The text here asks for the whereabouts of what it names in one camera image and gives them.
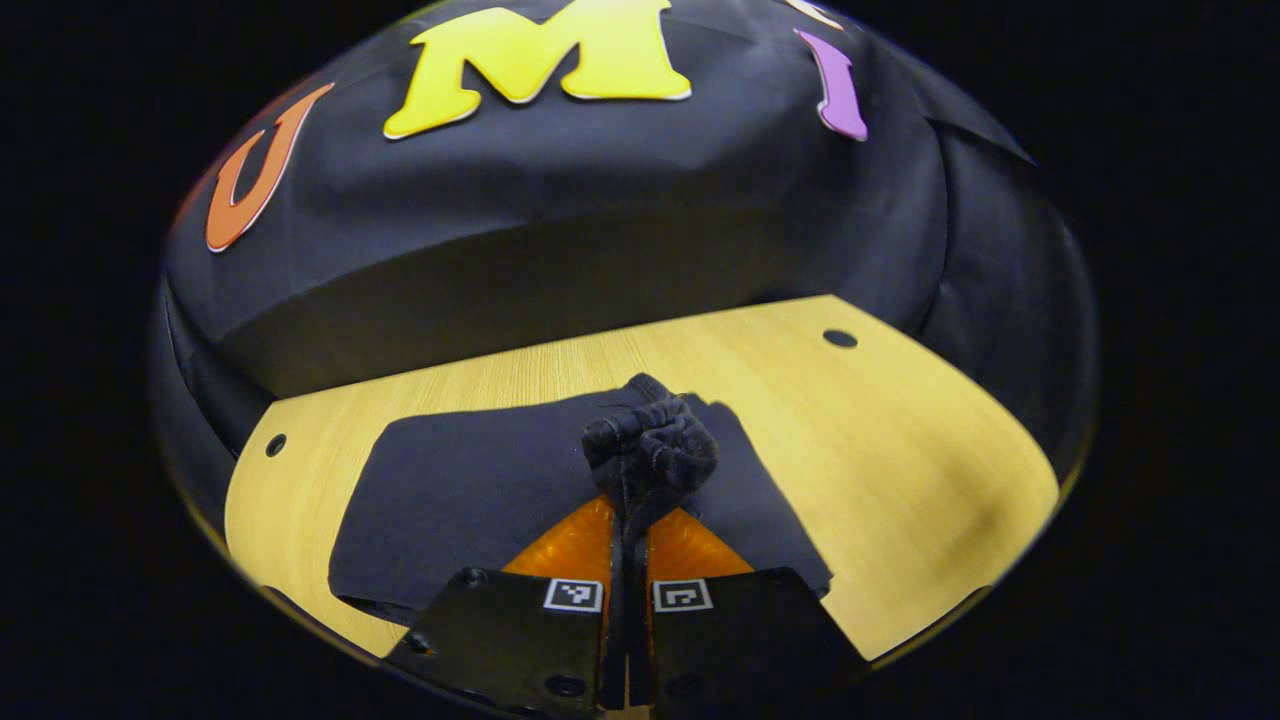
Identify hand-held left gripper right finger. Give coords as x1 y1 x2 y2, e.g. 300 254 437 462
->
629 505 871 717

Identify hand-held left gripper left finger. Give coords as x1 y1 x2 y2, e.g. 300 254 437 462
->
384 495 630 717

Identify dark grey jeans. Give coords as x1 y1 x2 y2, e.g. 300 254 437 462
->
328 373 834 627

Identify black backdrop cloth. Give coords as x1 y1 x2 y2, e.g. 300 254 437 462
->
150 0 1101 521

